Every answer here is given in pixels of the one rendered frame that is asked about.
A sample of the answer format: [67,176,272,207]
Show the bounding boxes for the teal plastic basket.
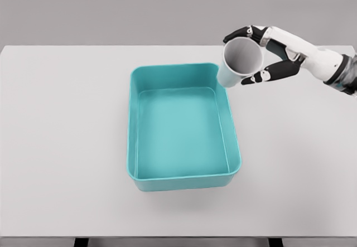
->
[127,61,242,193]

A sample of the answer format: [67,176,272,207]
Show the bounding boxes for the white paper cup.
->
[216,36,264,89]

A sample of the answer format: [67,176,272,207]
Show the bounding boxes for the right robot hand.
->
[223,25,321,85]

